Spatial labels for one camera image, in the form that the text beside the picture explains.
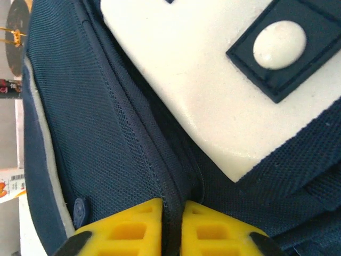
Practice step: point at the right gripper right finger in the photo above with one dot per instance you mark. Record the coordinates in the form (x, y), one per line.
(218, 240)

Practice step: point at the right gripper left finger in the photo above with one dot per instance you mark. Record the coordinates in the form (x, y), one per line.
(120, 240)

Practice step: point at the navy blue backpack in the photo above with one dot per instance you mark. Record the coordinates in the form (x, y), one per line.
(106, 133)

